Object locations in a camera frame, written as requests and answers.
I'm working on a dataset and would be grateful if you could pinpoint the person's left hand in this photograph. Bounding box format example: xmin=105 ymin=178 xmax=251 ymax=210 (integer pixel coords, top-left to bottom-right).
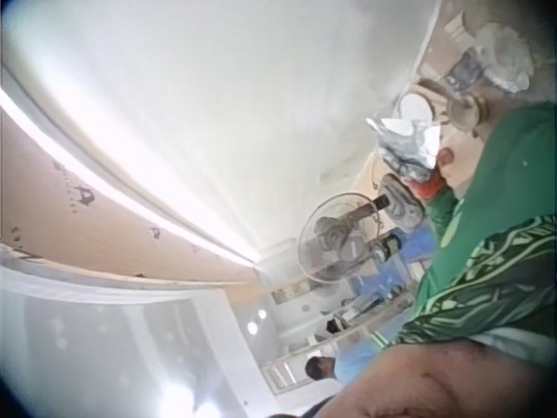
xmin=411 ymin=145 xmax=458 ymax=202

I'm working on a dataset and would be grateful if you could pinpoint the silver plastic bag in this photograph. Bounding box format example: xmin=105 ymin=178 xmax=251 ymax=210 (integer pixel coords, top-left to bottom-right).
xmin=365 ymin=115 xmax=441 ymax=182

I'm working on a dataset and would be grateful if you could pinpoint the round beige tape roll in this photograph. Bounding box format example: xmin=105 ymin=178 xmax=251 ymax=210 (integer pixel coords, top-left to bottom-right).
xmin=445 ymin=92 xmax=492 ymax=132

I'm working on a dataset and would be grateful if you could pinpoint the white round plate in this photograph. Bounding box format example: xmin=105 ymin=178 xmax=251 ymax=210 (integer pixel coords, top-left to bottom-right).
xmin=397 ymin=90 xmax=435 ymax=124

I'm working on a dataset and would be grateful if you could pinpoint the grey cloth bag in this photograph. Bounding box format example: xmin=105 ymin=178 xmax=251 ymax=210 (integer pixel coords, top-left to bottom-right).
xmin=377 ymin=172 xmax=426 ymax=233

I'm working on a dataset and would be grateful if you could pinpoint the blue plastic chair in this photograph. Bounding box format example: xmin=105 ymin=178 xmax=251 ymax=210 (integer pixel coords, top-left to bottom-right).
xmin=391 ymin=226 xmax=437 ymax=282

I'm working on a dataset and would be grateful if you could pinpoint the black bottle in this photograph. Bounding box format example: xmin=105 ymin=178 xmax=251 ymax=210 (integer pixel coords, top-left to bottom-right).
xmin=373 ymin=233 xmax=406 ymax=263

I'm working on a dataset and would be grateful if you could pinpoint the wooden shelf with items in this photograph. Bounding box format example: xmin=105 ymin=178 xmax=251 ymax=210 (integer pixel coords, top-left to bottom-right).
xmin=416 ymin=0 xmax=537 ymax=102

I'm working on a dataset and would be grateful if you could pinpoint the clear crumpled plastic bag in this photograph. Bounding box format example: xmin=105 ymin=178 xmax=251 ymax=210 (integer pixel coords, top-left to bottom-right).
xmin=473 ymin=21 xmax=535 ymax=93

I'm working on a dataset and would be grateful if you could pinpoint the white standing fan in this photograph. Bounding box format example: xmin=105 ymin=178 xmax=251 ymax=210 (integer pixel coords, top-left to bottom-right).
xmin=297 ymin=192 xmax=393 ymax=298

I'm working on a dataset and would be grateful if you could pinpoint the white sheer curtain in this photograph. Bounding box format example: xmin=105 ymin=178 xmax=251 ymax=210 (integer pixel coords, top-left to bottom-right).
xmin=0 ymin=256 xmax=282 ymax=418

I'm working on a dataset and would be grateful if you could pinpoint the framed wall picture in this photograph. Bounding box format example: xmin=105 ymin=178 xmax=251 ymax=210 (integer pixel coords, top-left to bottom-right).
xmin=269 ymin=281 xmax=315 ymax=307

